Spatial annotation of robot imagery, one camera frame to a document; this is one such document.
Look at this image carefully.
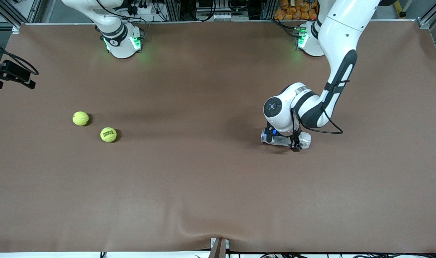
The white blue tennis ball can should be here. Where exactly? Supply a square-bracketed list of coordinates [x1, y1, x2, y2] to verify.
[262, 127, 311, 149]

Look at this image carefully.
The yellow tennis ball black print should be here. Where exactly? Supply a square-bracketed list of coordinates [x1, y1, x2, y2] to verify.
[100, 127, 117, 143]

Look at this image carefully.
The brown table mat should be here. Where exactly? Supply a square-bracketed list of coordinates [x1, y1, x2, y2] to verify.
[0, 20, 436, 253]

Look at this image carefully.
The orange bagged items pile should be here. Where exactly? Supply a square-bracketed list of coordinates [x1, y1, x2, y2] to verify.
[273, 0, 320, 20]

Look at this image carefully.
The white power strip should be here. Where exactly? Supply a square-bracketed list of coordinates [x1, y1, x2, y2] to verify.
[126, 2, 154, 15]

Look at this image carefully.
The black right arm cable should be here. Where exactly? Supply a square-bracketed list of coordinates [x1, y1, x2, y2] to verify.
[0, 38, 39, 76]

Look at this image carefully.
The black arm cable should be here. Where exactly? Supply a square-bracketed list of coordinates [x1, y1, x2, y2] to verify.
[0, 38, 39, 76]
[291, 80, 351, 135]

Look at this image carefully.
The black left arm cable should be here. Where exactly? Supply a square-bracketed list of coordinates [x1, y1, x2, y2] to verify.
[291, 80, 351, 135]

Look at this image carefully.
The aluminium frame post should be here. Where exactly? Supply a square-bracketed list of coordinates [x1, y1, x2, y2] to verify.
[417, 0, 436, 29]
[26, 0, 43, 24]
[260, 0, 276, 20]
[166, 0, 181, 22]

